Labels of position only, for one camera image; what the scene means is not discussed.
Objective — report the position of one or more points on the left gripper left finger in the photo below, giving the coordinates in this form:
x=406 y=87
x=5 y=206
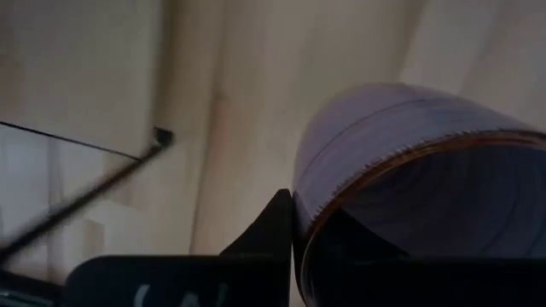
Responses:
x=213 y=277

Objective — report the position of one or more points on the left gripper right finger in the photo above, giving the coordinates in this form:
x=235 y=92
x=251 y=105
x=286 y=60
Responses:
x=384 y=281

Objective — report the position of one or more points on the smooth lilac mug brown rim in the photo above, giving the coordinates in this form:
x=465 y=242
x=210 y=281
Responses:
x=384 y=128

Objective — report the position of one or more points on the wooden rack black metal frame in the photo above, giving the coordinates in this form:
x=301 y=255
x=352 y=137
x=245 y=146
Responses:
x=106 y=181

